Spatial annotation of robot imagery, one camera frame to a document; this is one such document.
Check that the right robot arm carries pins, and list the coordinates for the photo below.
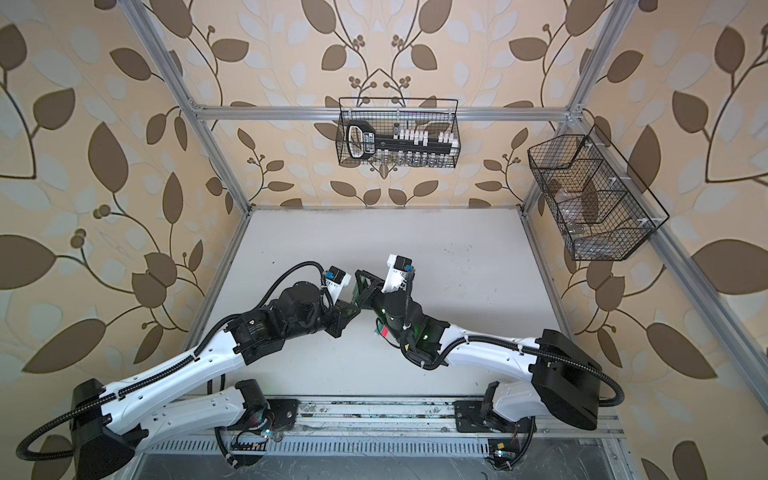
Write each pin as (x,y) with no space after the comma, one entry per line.
(540,375)

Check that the black socket rail tool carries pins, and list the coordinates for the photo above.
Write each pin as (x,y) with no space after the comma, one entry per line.
(398,143)

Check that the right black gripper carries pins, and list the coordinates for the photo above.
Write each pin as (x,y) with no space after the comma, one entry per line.
(369,296)

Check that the rear black wire basket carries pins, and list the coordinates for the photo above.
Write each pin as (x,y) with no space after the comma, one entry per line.
(424,113)

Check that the right black wire basket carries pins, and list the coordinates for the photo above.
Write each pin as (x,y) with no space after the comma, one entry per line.
(602,207)

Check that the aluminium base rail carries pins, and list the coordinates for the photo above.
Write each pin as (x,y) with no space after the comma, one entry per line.
(384,426)

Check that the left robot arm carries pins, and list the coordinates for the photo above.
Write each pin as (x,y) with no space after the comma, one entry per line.
(108,424)

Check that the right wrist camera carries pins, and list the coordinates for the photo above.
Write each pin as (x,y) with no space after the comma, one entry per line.
(400,269)

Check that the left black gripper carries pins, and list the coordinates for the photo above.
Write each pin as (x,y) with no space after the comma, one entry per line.
(337,318)

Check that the black wire basket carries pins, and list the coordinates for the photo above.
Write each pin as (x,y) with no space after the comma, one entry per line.
(424,113)
(602,207)

